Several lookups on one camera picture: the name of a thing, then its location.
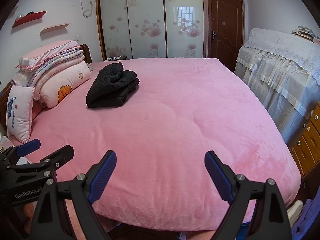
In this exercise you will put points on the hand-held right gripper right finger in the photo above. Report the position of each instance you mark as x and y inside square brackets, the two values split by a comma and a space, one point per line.
[218, 177]

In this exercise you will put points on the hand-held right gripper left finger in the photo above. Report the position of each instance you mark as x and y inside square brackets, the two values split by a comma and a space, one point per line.
[102, 177]

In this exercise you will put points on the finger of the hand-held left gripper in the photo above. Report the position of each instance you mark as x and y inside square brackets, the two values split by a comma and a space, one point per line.
[28, 147]
[61, 155]

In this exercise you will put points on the black puffer jacket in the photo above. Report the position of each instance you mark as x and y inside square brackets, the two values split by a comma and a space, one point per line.
[112, 85]

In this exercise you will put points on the wooden dresser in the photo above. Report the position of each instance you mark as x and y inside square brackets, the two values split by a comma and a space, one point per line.
[310, 145]

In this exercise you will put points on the folded pastel quilt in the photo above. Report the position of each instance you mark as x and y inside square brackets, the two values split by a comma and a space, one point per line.
[70, 56]

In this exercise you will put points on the purple garment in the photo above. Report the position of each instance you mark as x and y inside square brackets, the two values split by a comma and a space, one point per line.
[310, 220]

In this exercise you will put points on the brown wooden door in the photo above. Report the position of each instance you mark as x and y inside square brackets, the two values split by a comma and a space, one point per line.
[225, 30]

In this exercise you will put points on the wardrobe with floral sliding doors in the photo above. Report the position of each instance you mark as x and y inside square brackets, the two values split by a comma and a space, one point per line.
[147, 17]

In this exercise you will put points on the stack of books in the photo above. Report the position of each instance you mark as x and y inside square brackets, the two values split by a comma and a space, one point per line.
[305, 32]

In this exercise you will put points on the light wooden wall shelf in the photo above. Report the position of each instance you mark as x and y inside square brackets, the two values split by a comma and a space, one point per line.
[55, 28]

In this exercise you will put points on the red wall shelf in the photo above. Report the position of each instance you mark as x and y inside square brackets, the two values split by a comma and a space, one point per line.
[30, 19]

